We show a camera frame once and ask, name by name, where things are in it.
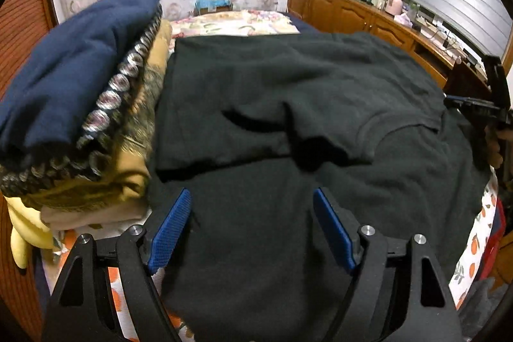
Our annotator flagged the folded black circle-patterned garment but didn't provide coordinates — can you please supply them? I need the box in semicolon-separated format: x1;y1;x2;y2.
1;6;163;197

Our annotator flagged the wooden louvered wardrobe door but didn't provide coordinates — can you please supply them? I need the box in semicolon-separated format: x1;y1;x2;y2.
1;0;58;341

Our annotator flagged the folded tan brown garment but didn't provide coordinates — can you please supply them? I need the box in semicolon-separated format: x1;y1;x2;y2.
13;19;172;213

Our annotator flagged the folded navy blue garment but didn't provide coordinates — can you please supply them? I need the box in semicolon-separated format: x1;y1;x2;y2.
1;0;160;166

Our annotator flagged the blue box behind bed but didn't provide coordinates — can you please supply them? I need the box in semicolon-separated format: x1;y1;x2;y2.
194;0;233;16

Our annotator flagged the person's right hand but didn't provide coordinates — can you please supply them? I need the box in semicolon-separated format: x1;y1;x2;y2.
485;125;506;168

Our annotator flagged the pink kettle on cabinet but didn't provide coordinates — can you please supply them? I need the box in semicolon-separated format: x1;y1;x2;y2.
385;0;403;16

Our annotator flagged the yellow plush toy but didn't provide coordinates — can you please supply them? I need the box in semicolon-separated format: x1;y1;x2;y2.
5;197;53;270

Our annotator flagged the floral orange-print bed sheet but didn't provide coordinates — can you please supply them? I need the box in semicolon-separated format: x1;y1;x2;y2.
39;9;500;342

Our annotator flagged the black t-shirt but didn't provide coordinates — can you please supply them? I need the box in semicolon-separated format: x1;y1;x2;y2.
148;33;491;341

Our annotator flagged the wooden sideboard cabinet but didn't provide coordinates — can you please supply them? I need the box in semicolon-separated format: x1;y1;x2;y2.
286;0;491;90

